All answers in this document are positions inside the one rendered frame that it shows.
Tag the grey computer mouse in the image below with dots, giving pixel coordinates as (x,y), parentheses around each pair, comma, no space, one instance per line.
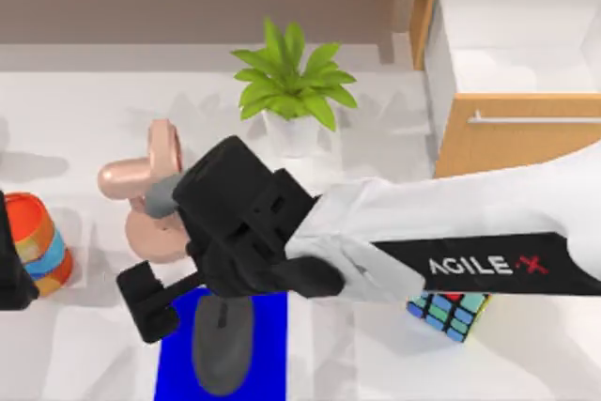
(220,354)

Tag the white drawer inside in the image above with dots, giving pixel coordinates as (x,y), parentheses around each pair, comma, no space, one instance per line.
(516,39)

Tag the wooden cupboard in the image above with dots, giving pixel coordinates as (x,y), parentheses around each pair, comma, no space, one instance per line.
(422,6)

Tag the green plant in white pot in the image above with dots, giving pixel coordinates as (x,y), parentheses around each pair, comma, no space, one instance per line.
(291,81)

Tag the orange and blue striped cup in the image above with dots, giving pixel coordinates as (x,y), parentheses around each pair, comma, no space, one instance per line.
(44,241)

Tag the brown wooden shelf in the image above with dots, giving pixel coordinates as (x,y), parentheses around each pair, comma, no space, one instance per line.
(141,2)

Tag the pale wooden drawer front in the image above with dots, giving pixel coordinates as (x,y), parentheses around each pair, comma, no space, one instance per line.
(507,152)

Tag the pink rounded toy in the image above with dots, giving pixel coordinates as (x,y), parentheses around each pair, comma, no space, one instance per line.
(122,180)

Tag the blue mat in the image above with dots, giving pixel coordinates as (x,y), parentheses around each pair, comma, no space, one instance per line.
(174,368)

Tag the colourful puzzle cube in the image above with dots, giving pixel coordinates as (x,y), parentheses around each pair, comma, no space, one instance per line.
(446,319)

